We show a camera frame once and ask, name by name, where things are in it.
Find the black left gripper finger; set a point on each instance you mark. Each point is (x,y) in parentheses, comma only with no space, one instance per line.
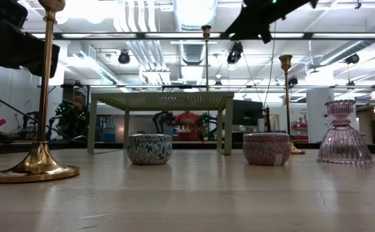
(33,54)

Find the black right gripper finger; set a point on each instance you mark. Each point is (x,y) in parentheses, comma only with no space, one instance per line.
(244,25)

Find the tall slim brass candlestick holder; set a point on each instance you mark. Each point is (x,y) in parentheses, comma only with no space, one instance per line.
(206,32)

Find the pink patterned candle tin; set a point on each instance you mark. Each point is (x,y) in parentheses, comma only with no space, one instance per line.
(265,149)

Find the pink ribbed glass candle holder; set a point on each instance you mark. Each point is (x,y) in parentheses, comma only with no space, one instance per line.
(343,145)

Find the blue floral candle tin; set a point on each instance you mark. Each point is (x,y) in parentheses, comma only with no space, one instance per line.
(149,149)

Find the black background robot arm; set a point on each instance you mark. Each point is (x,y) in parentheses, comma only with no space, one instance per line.
(161,119)
(62,111)
(211,124)

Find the person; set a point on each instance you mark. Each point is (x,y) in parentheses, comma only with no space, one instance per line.
(78,103)
(187,124)

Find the black ceiling spotlight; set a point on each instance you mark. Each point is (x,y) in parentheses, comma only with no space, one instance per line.
(351,58)
(124,57)
(292,80)

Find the black computer monitor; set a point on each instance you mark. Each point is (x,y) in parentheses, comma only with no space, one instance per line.
(247,112)

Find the blue storage bin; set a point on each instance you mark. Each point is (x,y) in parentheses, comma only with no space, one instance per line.
(109,135)

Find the green metal riser shelf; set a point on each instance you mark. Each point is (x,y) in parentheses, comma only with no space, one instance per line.
(161,101)

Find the red storage rack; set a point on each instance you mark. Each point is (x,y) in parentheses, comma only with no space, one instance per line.
(300,138)

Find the black overhead camera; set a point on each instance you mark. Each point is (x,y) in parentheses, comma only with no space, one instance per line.
(236,51)

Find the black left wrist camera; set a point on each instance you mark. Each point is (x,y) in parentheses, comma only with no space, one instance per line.
(4,13)

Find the black overhead frame beam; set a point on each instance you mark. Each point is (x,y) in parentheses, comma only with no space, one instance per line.
(308,35)

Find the black table border frame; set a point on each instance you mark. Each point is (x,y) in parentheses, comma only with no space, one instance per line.
(0,149)

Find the black horizontal frame bar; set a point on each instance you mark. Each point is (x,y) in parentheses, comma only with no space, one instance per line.
(142,86)

